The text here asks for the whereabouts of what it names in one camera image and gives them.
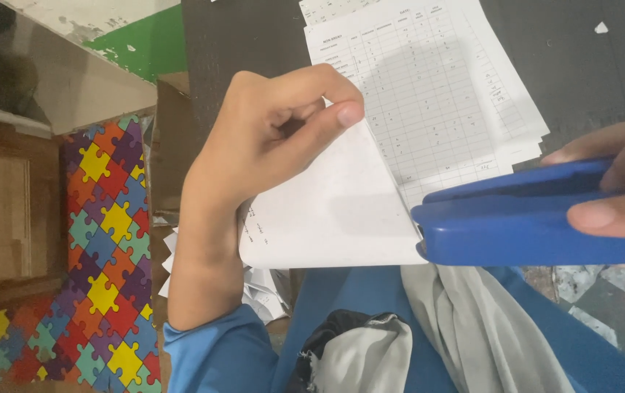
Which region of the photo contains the person's left hand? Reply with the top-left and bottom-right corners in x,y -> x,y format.
181,63 -> 367,242

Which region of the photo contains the white paper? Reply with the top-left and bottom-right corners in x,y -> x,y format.
238,97 -> 428,270

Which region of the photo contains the blue stapler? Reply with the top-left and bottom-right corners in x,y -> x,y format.
411,157 -> 625,267

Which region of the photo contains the brown cardboard piece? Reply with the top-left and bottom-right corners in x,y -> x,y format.
151,71 -> 199,226

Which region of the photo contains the pile of white paper scraps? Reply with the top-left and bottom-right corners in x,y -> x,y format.
158,226 -> 292,326

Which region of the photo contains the colourful puzzle pattern mat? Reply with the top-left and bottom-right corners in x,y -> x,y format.
0,114 -> 163,393

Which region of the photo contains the stack of printed table forms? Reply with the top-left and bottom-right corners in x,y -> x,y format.
298,0 -> 551,211

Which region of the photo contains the brown wooden cabinet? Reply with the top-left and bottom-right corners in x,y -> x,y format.
0,120 -> 68,321

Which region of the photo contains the grey and black cloth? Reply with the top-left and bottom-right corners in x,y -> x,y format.
298,264 -> 576,393

